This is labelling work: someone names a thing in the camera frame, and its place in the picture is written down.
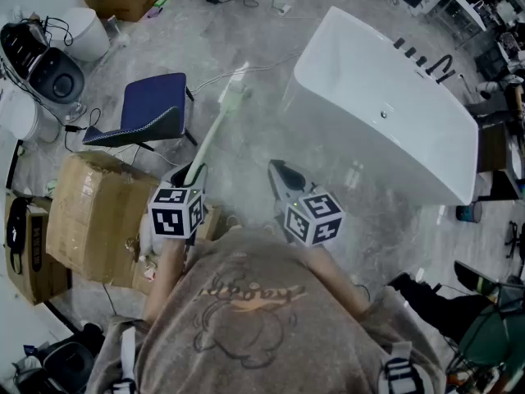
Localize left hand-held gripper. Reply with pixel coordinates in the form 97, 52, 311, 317
147, 163, 208, 241

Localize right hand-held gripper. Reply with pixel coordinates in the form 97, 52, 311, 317
268, 159, 344, 246

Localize pale green long-handled brush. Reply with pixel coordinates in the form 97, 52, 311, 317
186, 83, 253, 188

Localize white bathtub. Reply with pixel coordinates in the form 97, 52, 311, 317
282, 6, 481, 207

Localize person's left forearm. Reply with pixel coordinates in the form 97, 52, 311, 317
143, 236, 189, 323

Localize person's right forearm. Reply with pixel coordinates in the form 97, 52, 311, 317
301, 242, 370, 319

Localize black bathtub faucet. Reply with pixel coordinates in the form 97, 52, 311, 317
425, 54, 457, 84

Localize blue upholstered chair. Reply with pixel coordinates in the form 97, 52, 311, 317
81, 71, 199, 152

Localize large taped cardboard box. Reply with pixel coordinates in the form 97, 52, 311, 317
45, 150, 167, 291

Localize person's beige printed shirt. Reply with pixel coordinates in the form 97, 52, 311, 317
84, 227, 448, 394

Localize black appliance with round dial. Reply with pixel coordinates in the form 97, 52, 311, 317
0, 19, 86, 104

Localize black-printed cardboard box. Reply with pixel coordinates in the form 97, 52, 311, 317
3, 190, 74, 306

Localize teal round bin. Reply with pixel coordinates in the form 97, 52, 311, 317
455, 200, 483, 223

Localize dark wooden cabinet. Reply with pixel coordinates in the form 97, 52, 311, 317
475, 119, 525, 201

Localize black bag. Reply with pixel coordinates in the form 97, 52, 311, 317
39, 322, 107, 394

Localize large white ceramic fixture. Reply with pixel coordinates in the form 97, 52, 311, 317
0, 279, 81, 385

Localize black office chair base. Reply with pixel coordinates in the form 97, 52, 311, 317
503, 219, 525, 268

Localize white desk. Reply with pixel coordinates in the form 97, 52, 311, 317
422, 0, 489, 36

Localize green plastic chair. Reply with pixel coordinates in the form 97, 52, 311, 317
457, 297, 525, 371

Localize white floor cable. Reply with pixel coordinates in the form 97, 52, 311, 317
190, 50, 304, 94

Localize black strap pouch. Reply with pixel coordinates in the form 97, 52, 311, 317
5, 197, 29, 277

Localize white shoulder strap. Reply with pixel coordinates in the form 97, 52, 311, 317
379, 341, 430, 394
118, 325, 139, 394

